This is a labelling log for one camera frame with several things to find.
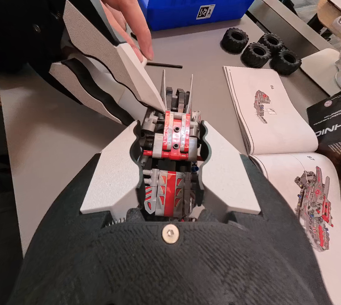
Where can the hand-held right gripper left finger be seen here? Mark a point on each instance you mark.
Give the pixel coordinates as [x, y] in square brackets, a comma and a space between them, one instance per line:
[112, 177]

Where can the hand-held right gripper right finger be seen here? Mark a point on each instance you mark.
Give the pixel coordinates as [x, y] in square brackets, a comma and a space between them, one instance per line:
[229, 177]

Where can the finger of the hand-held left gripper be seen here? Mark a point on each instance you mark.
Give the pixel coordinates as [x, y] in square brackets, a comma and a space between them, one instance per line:
[120, 70]
[77, 83]

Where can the red grey toy brick vehicle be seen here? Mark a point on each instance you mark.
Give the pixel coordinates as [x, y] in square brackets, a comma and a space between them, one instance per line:
[173, 137]

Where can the person's left hand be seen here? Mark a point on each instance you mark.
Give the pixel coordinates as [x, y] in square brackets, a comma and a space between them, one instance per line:
[125, 4]

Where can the black axle rod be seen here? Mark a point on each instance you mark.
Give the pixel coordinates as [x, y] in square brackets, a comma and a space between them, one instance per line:
[165, 65]

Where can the open instruction booklet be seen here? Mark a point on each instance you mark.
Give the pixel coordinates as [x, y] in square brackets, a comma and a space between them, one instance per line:
[266, 113]

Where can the black toy brick box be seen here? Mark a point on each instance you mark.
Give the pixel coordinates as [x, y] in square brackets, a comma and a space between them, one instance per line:
[327, 123]

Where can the black toy tyre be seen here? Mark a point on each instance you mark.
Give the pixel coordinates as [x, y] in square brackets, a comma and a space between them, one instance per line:
[271, 41]
[286, 62]
[255, 56]
[234, 40]

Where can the grey table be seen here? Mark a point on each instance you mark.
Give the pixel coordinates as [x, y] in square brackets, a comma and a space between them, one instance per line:
[282, 20]

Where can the wooden board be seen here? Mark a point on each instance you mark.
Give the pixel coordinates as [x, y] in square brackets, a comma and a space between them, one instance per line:
[323, 9]

